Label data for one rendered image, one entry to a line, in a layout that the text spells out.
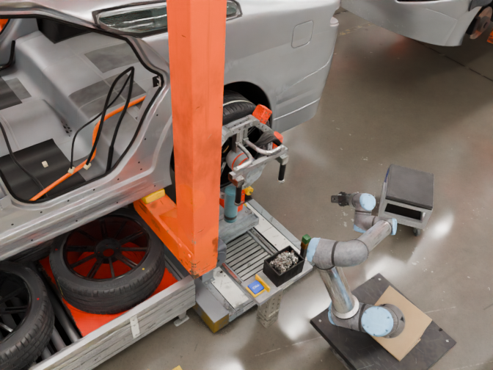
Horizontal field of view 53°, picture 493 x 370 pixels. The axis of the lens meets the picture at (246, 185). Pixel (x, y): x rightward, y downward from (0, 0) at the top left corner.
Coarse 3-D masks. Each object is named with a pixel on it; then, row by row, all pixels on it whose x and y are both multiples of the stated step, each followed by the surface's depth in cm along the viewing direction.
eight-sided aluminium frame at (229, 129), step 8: (240, 120) 286; (248, 120) 287; (256, 120) 289; (224, 128) 280; (232, 128) 280; (240, 128) 284; (264, 128) 299; (224, 136) 278; (272, 144) 314; (232, 184) 319; (248, 184) 322
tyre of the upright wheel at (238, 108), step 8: (224, 96) 294; (232, 96) 296; (240, 96) 303; (232, 104) 289; (240, 104) 289; (248, 104) 294; (224, 112) 282; (232, 112) 284; (240, 112) 288; (248, 112) 293; (224, 120) 284
